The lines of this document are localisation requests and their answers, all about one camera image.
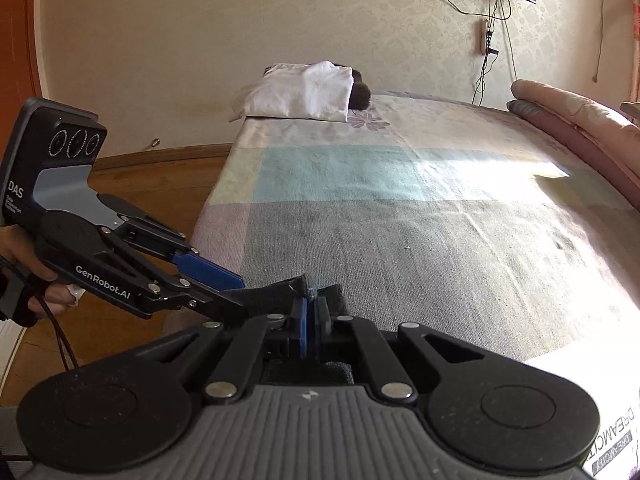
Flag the orange wooden door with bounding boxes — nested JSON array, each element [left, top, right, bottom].
[[22, 0, 51, 131]]

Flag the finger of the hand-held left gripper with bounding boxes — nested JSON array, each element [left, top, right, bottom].
[[142, 275, 249, 323], [112, 215, 246, 292]]

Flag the folded pink floral quilt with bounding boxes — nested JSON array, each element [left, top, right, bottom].
[[506, 78, 640, 211]]

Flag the black tangled power cables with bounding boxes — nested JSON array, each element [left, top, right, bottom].
[[435, 0, 518, 107]]

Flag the person's left hand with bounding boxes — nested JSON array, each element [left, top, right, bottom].
[[0, 225, 82, 318]]

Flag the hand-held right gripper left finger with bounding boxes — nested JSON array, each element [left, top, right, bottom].
[[135, 297, 308, 405]]

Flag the thin hanging wall cable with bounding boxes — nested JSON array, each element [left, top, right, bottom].
[[592, 0, 604, 83]]

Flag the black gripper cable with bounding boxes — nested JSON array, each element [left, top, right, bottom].
[[42, 300, 81, 373]]

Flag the dark brown cloth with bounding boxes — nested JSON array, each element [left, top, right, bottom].
[[345, 62, 373, 111]]

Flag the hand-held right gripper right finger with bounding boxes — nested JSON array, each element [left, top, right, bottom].
[[307, 296, 485, 405]]

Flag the dark grey pants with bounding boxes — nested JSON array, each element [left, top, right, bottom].
[[200, 274, 356, 386]]

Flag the white folded clothes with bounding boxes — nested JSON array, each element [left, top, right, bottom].
[[229, 60, 353, 123]]

